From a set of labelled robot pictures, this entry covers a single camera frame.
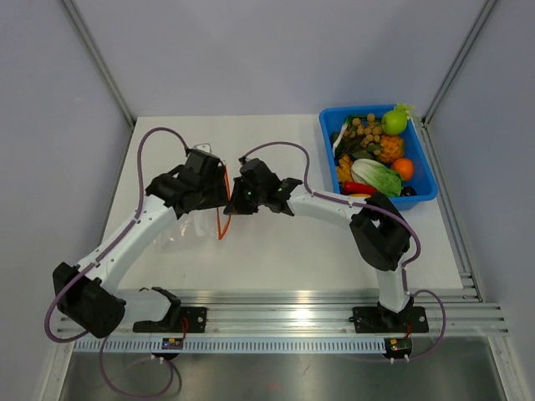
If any aluminium rail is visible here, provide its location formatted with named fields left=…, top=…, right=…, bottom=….
left=56, top=292, right=512, bottom=338

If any orange fruit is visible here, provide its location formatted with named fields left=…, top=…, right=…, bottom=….
left=391, top=158, right=415, bottom=182

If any yellow orange pineapple piece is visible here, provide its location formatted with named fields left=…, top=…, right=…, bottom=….
left=377, top=135, right=405, bottom=164

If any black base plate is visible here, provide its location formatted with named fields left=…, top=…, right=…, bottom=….
left=349, top=306, right=429, bottom=334
left=132, top=307, right=209, bottom=334

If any light green leafy vegetable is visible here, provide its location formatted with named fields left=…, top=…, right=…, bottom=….
left=395, top=104, right=417, bottom=119

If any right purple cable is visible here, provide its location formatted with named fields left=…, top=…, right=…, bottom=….
left=244, top=142, right=448, bottom=363

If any dark purple fruit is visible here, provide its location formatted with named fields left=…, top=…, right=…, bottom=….
left=400, top=186, right=417, bottom=197

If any longan bunch with leaves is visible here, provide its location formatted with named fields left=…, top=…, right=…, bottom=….
left=330, top=114, right=383, bottom=160

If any red chili pepper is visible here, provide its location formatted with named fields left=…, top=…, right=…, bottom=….
left=342, top=181, right=378, bottom=195

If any clear zip bag orange zipper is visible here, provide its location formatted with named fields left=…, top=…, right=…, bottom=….
left=156, top=163, right=232, bottom=254

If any orange ginger root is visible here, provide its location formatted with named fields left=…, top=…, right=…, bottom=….
left=336, top=155, right=353, bottom=184

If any blue plastic bin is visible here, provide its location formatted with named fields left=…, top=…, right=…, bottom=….
left=318, top=104, right=438, bottom=211

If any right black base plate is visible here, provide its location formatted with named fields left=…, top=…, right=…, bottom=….
left=349, top=306, right=429, bottom=334

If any napa cabbage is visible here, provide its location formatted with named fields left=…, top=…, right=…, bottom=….
left=351, top=159, right=403, bottom=197

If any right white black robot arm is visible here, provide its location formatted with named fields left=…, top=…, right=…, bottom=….
left=224, top=158, right=429, bottom=336

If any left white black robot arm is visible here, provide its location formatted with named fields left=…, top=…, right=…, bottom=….
left=53, top=145, right=227, bottom=338

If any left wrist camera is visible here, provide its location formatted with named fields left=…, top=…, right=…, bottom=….
left=190, top=143, right=212, bottom=157

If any green apple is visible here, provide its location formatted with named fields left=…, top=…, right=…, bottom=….
left=381, top=109, right=408, bottom=135

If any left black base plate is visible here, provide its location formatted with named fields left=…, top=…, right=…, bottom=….
left=132, top=307, right=209, bottom=334

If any white slotted cable duct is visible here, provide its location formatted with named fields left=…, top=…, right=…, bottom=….
left=74, top=337, right=385, bottom=354

